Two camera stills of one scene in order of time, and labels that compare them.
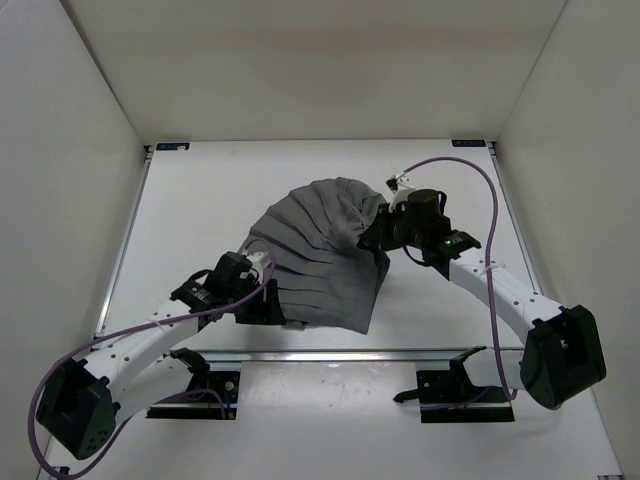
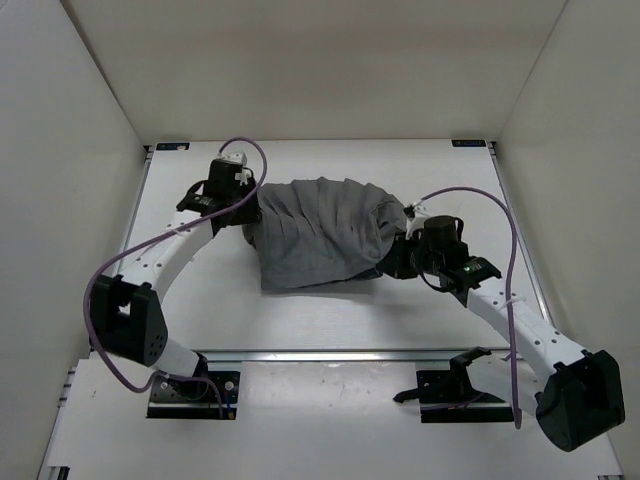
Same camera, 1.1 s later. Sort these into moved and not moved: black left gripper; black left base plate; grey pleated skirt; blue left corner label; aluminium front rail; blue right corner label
Moved: grey pleated skirt; black left gripper
Not moved: blue left corner label; blue right corner label; aluminium front rail; black left base plate
